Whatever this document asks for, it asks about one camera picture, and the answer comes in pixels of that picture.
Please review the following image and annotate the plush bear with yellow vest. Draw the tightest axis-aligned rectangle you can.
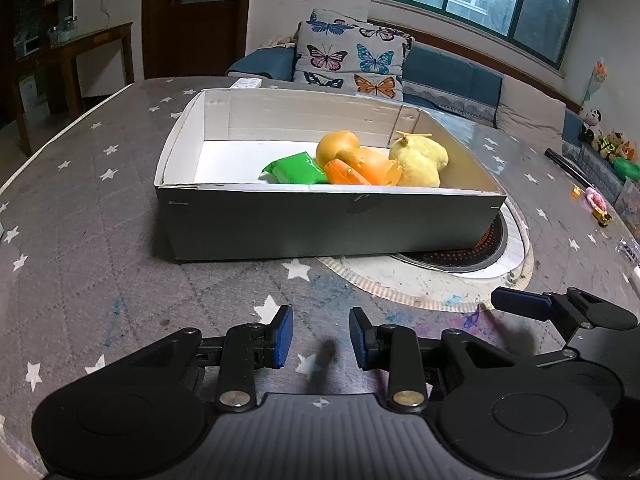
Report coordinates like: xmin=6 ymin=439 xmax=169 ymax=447
xmin=597 ymin=130 xmax=626 ymax=161

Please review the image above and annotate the wrapped flower bouquet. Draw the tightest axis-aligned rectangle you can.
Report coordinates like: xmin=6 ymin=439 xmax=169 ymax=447
xmin=582 ymin=60 xmax=609 ymax=106

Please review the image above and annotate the round table heater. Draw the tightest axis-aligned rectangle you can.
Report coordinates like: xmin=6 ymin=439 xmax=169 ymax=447
xmin=315 ymin=205 xmax=534 ymax=307

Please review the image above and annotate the beige sofa cushion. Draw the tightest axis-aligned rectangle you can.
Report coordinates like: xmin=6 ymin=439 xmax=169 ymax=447
xmin=495 ymin=75 xmax=568 ymax=153

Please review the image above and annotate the black tube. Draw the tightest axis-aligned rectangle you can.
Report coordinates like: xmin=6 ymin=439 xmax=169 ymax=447
xmin=545 ymin=147 xmax=599 ymax=189

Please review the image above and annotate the yellow plush chick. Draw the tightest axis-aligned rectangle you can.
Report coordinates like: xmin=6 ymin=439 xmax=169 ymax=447
xmin=389 ymin=130 xmax=450 ymax=188

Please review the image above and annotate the grey cardboard box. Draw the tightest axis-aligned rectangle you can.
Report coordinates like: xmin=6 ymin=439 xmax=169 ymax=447
xmin=154 ymin=87 xmax=507 ymax=262

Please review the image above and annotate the brown wooden door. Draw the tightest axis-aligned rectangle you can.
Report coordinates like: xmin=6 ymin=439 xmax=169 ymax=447
xmin=142 ymin=0 xmax=253 ymax=81

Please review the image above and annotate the butterfly print pillow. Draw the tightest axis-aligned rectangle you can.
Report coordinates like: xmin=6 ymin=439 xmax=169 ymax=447
xmin=292 ymin=8 xmax=415 ymax=102

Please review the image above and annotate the panda plush toy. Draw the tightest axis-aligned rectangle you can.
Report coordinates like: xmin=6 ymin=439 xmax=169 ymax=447
xmin=579 ymin=107 xmax=605 ymax=144

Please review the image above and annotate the blue sofa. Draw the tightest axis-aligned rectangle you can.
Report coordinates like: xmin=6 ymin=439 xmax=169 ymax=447
xmin=227 ymin=35 xmax=583 ymax=157

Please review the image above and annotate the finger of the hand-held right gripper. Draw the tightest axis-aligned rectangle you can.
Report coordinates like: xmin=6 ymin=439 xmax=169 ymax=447
xmin=491 ymin=286 xmax=639 ymax=347

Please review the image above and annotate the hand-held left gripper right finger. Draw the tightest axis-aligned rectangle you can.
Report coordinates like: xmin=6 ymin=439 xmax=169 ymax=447
xmin=348 ymin=306 xmax=538 ymax=414

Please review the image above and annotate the green packet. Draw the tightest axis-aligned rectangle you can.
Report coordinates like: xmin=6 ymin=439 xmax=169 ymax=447
xmin=258 ymin=152 xmax=329 ymax=185

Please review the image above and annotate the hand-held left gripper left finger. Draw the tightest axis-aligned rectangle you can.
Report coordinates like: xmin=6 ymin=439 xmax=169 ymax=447
xmin=115 ymin=305 xmax=295 ymax=414

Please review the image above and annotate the orange toy piece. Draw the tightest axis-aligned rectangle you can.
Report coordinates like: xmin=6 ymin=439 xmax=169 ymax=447
xmin=324 ymin=158 xmax=373 ymax=185

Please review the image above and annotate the orange carrot toy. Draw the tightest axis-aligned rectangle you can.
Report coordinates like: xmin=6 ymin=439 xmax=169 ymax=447
xmin=316 ymin=131 xmax=404 ymax=187

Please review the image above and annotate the brown wooden desk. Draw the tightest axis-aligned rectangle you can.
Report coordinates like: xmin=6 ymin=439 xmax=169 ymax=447
xmin=12 ymin=22 xmax=135 ymax=158

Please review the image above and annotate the grey star print tablecloth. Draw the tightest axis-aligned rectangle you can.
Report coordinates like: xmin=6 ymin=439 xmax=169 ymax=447
xmin=0 ymin=76 xmax=640 ymax=480

